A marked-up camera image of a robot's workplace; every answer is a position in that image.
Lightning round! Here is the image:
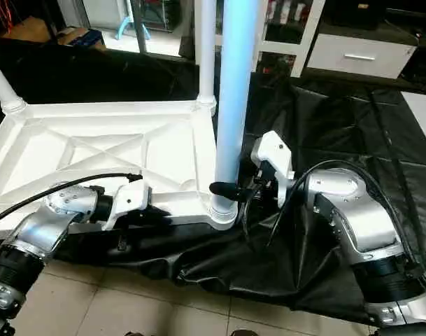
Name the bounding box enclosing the white sheet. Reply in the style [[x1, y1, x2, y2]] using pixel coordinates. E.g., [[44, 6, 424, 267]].
[[400, 90, 426, 155]]

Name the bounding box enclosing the black work mat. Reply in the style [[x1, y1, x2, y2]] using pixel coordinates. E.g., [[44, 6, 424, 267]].
[[0, 35, 426, 326]]

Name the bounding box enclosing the white plastic table leg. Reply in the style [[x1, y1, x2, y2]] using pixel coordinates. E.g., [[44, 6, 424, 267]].
[[0, 52, 28, 116], [196, 0, 219, 109], [208, 0, 262, 219]]

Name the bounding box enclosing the white low drawer unit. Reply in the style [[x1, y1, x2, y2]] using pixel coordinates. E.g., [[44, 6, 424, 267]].
[[305, 34, 418, 81]]

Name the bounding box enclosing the light blue hose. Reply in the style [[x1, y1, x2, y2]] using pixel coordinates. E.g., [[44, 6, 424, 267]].
[[115, 0, 152, 41]]

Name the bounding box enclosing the white plastic table top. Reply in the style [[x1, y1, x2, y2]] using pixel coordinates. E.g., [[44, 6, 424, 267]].
[[0, 98, 239, 235]]

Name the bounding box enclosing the grey metal pole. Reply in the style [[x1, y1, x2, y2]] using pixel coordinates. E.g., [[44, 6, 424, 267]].
[[129, 0, 148, 55]]

